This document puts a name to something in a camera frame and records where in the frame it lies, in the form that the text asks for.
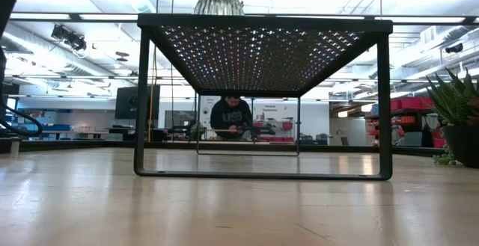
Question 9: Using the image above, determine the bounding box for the person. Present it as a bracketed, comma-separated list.
[210, 96, 254, 141]

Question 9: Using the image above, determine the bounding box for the black aluminium table frame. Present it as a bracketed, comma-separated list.
[0, 137, 447, 158]

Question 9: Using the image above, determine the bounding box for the black wall monitor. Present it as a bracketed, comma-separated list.
[115, 84, 161, 120]

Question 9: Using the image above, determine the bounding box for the white display board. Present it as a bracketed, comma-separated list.
[197, 96, 331, 143]

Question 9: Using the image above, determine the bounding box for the black perforated metal shelf riser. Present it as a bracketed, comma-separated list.
[132, 13, 394, 182]

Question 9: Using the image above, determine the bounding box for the storage rack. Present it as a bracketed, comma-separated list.
[364, 96, 447, 149]

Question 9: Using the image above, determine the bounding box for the small background potted plant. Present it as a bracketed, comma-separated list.
[189, 123, 207, 141]

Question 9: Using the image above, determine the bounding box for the black looped cable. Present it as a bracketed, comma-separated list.
[0, 103, 43, 139]

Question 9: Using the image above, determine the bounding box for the succulent plant in black pot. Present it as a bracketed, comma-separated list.
[425, 67, 479, 169]

